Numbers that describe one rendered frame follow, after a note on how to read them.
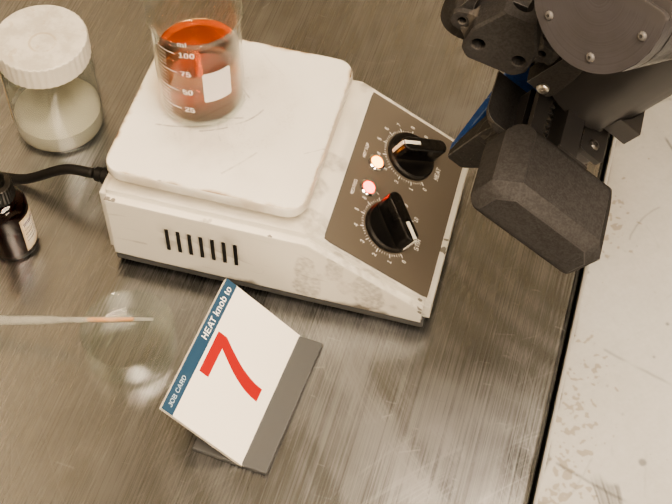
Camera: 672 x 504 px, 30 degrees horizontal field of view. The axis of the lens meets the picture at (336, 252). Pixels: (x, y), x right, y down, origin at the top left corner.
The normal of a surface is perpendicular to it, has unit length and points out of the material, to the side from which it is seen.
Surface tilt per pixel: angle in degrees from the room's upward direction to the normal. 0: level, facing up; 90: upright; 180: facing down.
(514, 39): 90
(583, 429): 0
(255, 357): 40
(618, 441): 0
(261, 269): 90
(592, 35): 67
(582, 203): 35
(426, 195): 30
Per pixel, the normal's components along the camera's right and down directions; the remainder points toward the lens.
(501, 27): -0.24, 0.79
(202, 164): 0.01, -0.58
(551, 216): 0.20, 0.29
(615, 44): -0.73, 0.23
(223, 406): 0.61, -0.25
